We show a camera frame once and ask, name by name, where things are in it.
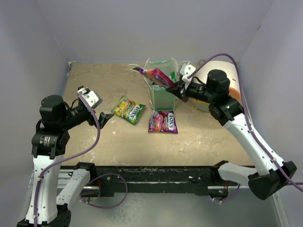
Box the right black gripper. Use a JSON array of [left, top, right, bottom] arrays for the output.
[[167, 79, 215, 104]]

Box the green snack packet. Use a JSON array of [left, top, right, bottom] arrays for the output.
[[169, 71, 177, 83]]

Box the green paper bag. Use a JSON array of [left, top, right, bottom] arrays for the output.
[[143, 58, 190, 111]]

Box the purple snack packet back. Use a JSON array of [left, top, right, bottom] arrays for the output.
[[133, 67, 176, 88]]

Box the purple Fox's candy bag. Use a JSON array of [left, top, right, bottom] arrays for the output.
[[148, 111, 178, 134]]

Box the white round drawer box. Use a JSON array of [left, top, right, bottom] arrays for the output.
[[192, 60, 242, 112]]

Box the yellow green Fox's candy bag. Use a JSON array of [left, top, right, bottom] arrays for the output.
[[111, 96, 146, 125]]

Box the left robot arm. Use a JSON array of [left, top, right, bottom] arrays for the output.
[[17, 88, 113, 227]]

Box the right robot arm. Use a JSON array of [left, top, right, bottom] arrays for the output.
[[166, 69, 297, 200]]

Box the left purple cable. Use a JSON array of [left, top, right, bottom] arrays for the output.
[[33, 93, 129, 227]]

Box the purple cable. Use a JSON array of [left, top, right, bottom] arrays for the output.
[[33, 93, 129, 227], [188, 53, 303, 203]]

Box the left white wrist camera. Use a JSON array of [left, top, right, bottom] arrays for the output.
[[77, 86, 103, 109]]

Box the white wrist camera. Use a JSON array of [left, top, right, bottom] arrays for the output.
[[77, 86, 103, 109], [179, 64, 196, 83]]

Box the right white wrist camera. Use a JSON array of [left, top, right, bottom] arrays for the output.
[[179, 64, 196, 83]]

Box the black base frame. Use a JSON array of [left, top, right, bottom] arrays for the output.
[[84, 166, 237, 197]]

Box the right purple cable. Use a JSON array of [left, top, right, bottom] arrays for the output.
[[188, 53, 303, 203]]

